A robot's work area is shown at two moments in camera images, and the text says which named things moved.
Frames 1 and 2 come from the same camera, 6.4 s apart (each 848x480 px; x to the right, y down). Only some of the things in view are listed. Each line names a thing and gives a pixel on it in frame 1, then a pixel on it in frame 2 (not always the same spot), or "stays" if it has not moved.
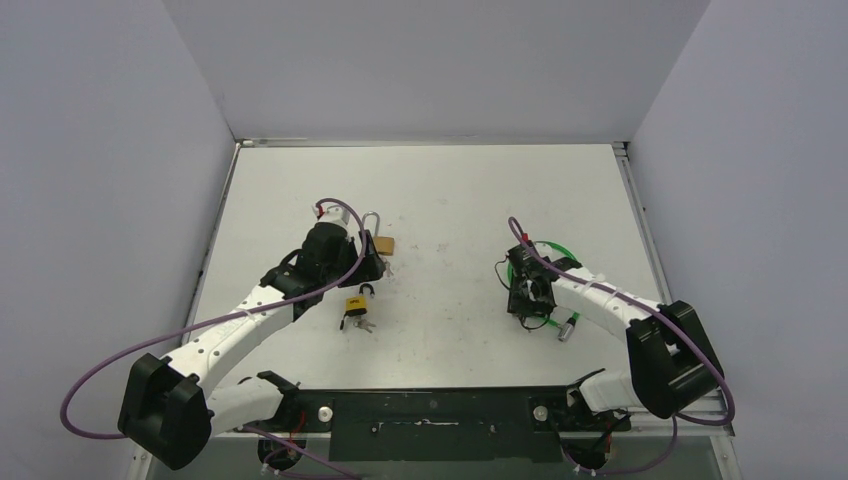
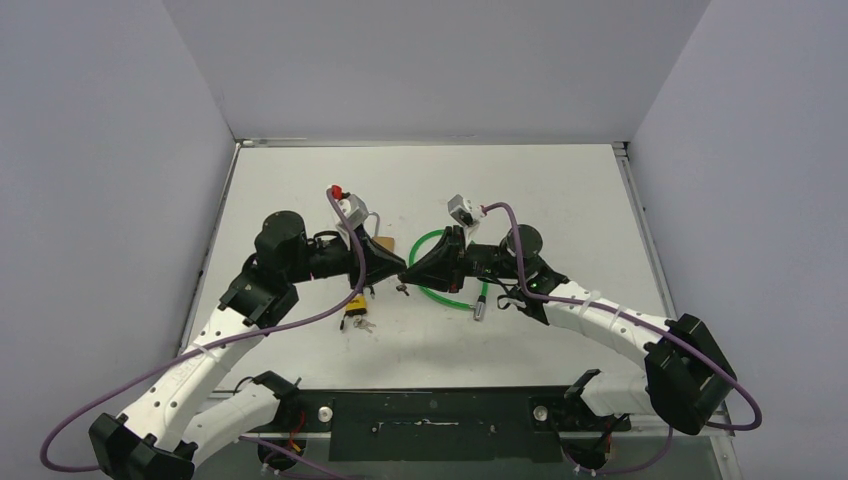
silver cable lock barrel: [568, 327] to [479, 310]
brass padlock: [385, 245] stays
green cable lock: [571, 254] to [450, 303]
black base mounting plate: [509, 425] stays
